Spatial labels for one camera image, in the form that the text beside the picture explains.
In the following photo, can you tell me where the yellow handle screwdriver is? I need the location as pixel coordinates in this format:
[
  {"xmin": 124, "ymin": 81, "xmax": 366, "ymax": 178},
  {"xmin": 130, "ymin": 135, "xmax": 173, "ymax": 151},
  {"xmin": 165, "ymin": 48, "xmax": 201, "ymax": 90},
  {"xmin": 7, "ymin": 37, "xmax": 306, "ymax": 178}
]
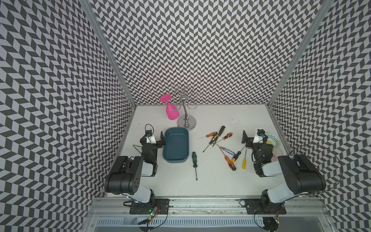
[{"xmin": 242, "ymin": 148, "xmax": 247, "ymax": 170}]

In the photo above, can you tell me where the orange black large screwdriver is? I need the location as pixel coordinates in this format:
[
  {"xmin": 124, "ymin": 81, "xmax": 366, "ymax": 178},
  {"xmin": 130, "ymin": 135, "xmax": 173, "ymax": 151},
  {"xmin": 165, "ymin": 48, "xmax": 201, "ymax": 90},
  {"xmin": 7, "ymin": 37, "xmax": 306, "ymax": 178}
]
[{"xmin": 219, "ymin": 148, "xmax": 236, "ymax": 171}]

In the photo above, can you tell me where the green black handle screwdriver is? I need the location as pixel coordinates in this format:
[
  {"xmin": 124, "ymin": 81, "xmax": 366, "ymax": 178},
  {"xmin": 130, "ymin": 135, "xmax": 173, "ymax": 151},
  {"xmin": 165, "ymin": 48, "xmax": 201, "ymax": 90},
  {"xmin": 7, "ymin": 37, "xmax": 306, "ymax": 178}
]
[{"xmin": 192, "ymin": 152, "xmax": 198, "ymax": 180}]

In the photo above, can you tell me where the black orange-tipped screwdriver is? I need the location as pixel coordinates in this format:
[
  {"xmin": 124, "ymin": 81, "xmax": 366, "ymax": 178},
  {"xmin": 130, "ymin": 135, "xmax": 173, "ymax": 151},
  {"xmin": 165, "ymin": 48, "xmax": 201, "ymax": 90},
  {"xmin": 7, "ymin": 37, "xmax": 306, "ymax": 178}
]
[{"xmin": 232, "ymin": 146, "xmax": 246, "ymax": 162}]

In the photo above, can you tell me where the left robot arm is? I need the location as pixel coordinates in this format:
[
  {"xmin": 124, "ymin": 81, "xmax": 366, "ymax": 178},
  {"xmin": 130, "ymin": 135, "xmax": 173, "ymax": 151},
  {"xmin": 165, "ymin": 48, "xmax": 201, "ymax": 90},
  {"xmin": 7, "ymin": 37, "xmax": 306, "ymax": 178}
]
[{"xmin": 104, "ymin": 130, "xmax": 166, "ymax": 206}]

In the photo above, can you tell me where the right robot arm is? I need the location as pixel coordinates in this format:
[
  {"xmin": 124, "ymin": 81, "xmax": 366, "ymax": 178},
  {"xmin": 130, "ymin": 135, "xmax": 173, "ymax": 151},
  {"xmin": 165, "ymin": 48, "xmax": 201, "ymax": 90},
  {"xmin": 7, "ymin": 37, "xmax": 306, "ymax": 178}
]
[{"xmin": 242, "ymin": 129, "xmax": 326, "ymax": 213}]

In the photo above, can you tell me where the orange black short screwdriver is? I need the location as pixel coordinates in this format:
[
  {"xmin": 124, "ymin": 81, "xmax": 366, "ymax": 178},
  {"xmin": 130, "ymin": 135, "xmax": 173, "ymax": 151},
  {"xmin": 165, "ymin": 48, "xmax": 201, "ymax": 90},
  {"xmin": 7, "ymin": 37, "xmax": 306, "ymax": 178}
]
[{"xmin": 215, "ymin": 132, "xmax": 233, "ymax": 144}]

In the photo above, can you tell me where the teal plastic storage box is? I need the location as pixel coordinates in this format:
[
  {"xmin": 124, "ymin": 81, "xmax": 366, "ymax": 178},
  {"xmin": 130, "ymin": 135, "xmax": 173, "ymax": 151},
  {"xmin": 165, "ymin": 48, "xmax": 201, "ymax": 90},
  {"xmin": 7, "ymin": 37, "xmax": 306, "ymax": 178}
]
[{"xmin": 163, "ymin": 127, "xmax": 189, "ymax": 163}]

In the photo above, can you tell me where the black yellow long screwdriver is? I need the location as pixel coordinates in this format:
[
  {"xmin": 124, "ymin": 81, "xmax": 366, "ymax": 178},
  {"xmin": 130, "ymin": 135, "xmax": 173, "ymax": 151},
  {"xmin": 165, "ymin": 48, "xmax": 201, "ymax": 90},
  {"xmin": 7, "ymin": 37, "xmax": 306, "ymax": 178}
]
[{"xmin": 213, "ymin": 126, "xmax": 226, "ymax": 146}]

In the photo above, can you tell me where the black yellow phillips screwdriver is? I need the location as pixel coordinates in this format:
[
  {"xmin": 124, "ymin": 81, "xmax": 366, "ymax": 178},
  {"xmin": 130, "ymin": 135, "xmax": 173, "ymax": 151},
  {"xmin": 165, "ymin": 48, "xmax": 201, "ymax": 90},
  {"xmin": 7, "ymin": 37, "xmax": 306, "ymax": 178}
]
[{"xmin": 203, "ymin": 135, "xmax": 218, "ymax": 152}]

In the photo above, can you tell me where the pink transparent cup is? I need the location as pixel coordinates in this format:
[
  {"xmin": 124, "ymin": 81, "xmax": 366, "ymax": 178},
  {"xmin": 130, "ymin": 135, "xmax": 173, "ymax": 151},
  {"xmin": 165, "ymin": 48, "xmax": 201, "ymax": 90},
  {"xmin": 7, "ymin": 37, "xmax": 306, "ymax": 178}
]
[{"xmin": 271, "ymin": 147, "xmax": 284, "ymax": 161}]

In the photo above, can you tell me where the patterned ceramic bowl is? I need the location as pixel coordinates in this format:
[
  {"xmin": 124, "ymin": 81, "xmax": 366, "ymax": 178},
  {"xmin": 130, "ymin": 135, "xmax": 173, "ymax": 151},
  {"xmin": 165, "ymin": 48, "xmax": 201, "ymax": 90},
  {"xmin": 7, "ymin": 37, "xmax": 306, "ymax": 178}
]
[{"xmin": 265, "ymin": 132, "xmax": 281, "ymax": 148}]

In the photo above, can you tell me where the chrome glass holder stand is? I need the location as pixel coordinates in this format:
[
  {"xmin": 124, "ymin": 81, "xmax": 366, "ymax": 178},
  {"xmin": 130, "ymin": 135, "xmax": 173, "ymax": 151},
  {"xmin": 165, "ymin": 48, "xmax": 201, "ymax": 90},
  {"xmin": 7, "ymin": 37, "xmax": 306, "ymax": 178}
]
[{"xmin": 170, "ymin": 85, "xmax": 201, "ymax": 131}]

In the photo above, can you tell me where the pink plastic wine glass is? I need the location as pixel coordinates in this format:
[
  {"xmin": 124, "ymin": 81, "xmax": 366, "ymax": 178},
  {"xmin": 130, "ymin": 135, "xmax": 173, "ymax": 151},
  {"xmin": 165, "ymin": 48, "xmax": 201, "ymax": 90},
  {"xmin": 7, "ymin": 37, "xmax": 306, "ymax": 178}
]
[{"xmin": 160, "ymin": 94, "xmax": 180, "ymax": 120}]

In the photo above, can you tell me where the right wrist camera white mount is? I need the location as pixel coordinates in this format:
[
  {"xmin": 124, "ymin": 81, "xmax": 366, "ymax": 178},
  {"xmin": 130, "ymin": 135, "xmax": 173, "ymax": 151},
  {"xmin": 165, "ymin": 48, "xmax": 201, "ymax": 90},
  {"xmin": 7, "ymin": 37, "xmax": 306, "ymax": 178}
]
[{"xmin": 253, "ymin": 129, "xmax": 268, "ymax": 144}]

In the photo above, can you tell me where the blue transparent handle screwdriver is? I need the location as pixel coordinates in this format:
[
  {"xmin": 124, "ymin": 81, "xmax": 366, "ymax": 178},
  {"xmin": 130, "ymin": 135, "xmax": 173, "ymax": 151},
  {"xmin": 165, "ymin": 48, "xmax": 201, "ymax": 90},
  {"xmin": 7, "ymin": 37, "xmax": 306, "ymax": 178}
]
[{"xmin": 218, "ymin": 145, "xmax": 235, "ymax": 156}]

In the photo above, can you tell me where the small orange handle screwdriver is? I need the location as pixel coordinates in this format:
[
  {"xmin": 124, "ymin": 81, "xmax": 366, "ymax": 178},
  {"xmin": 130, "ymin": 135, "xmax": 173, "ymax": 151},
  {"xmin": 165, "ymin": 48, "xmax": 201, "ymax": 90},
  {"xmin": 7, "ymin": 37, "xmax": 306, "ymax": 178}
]
[{"xmin": 198, "ymin": 131, "xmax": 218, "ymax": 139}]

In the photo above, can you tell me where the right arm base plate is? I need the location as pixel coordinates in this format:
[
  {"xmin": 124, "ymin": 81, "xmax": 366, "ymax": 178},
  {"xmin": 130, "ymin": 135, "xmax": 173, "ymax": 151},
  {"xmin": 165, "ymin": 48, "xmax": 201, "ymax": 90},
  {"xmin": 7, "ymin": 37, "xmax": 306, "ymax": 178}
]
[{"xmin": 243, "ymin": 199, "xmax": 287, "ymax": 215}]

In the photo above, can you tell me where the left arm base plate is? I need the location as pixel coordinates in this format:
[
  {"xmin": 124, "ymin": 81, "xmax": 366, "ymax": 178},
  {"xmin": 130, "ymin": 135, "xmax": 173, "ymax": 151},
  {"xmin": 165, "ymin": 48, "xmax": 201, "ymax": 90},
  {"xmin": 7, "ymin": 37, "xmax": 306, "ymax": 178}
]
[{"xmin": 129, "ymin": 198, "xmax": 170, "ymax": 215}]

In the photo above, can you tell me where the aluminium front rail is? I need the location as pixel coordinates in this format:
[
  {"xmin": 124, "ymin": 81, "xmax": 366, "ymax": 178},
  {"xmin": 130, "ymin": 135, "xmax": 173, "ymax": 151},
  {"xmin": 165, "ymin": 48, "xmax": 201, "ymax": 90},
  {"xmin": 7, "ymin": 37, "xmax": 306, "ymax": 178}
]
[{"xmin": 87, "ymin": 196, "xmax": 330, "ymax": 217}]

